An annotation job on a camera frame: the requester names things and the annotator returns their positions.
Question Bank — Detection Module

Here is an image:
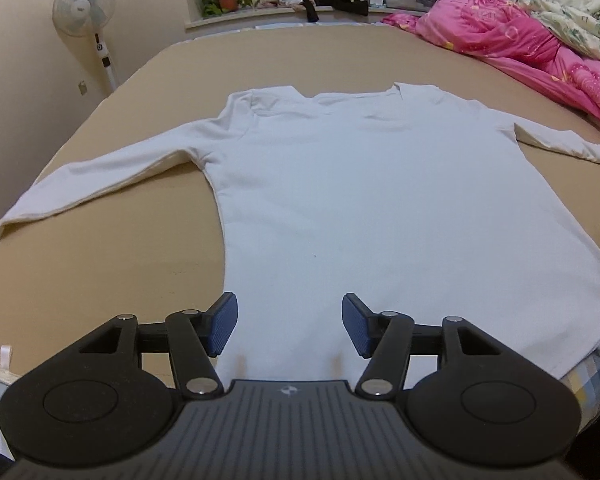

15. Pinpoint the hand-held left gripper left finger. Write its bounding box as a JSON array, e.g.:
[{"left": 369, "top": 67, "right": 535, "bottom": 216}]
[{"left": 75, "top": 292, "right": 239, "bottom": 401}]

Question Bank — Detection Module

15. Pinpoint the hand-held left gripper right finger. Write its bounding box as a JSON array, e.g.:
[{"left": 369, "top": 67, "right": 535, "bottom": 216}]
[{"left": 341, "top": 292, "right": 501, "bottom": 401}]

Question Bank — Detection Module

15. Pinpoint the white long-sleeve shirt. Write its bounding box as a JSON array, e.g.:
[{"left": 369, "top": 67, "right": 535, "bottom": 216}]
[{"left": 0, "top": 81, "right": 600, "bottom": 381}]

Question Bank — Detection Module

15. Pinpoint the tan bed mattress cover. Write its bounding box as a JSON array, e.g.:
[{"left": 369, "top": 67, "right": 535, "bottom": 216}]
[{"left": 0, "top": 22, "right": 600, "bottom": 396}]

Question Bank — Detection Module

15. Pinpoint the plaid bedsheet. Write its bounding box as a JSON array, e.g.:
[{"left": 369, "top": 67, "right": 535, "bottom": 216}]
[{"left": 0, "top": 347, "right": 600, "bottom": 461}]

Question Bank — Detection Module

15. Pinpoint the white windowsill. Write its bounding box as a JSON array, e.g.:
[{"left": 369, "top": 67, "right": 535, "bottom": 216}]
[{"left": 184, "top": 4, "right": 431, "bottom": 31}]

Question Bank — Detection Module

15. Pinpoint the pink floral quilt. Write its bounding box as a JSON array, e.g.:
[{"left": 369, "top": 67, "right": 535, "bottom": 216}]
[{"left": 380, "top": 0, "right": 600, "bottom": 133}]

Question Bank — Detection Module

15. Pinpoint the white standing fan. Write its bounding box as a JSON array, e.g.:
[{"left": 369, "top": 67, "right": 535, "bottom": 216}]
[{"left": 52, "top": 0, "right": 118, "bottom": 93}]

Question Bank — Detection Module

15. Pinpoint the white leaf-print quilt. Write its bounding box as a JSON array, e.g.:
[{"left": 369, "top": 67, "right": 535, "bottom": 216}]
[{"left": 512, "top": 0, "right": 600, "bottom": 67}]

